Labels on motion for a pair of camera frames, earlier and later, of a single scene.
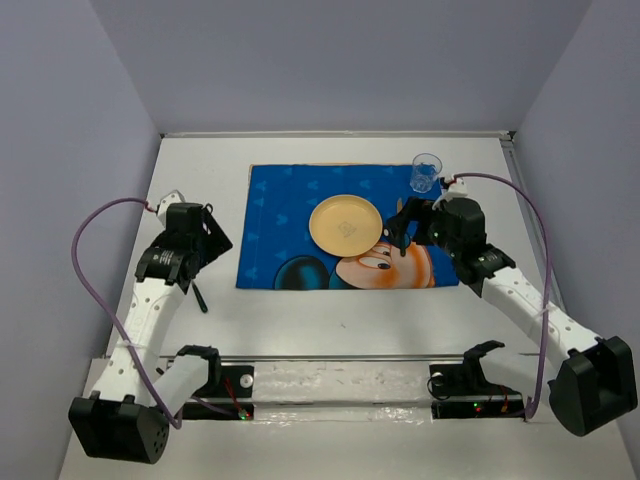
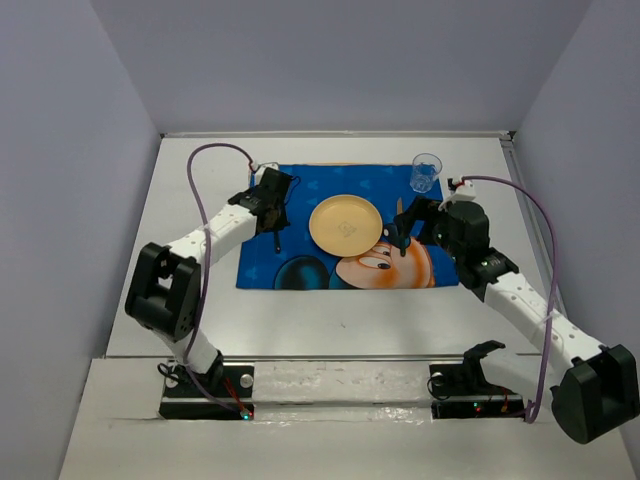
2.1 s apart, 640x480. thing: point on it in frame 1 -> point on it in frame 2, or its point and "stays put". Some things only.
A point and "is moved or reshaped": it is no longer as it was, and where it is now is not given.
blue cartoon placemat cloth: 278,250 stays put
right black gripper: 412,210 stays put
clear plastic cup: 426,167 stays put
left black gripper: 217,241 -> 279,221
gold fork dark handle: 200,299 is moved or reshaped
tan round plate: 345,225 stays put
